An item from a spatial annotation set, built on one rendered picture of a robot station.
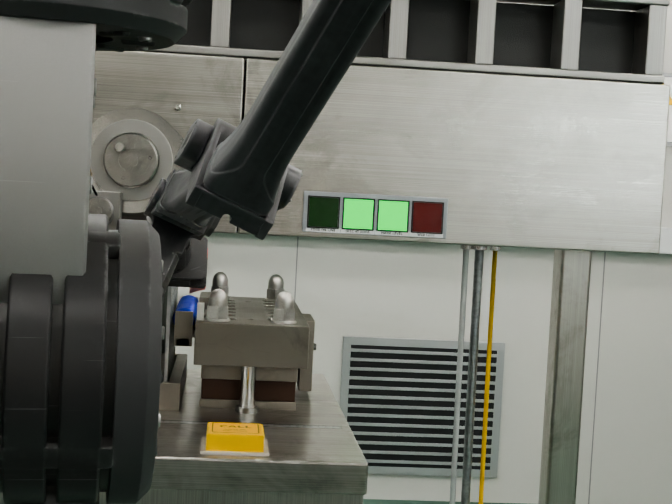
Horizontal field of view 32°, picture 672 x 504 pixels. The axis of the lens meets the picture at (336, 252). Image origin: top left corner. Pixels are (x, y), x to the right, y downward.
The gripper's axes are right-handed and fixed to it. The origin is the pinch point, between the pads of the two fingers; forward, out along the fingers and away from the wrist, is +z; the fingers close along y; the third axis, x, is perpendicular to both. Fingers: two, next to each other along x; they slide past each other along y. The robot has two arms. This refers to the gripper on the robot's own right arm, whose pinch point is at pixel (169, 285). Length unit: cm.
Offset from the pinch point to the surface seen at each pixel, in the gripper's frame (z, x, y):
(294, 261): 231, 128, 36
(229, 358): -0.1, -10.9, 9.0
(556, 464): 57, -5, 73
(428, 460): 267, 64, 92
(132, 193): -9.0, 9.6, -5.8
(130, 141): -14.0, 15.0, -6.3
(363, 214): 19.4, 25.2, 31.1
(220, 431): -15.8, -27.2, 8.0
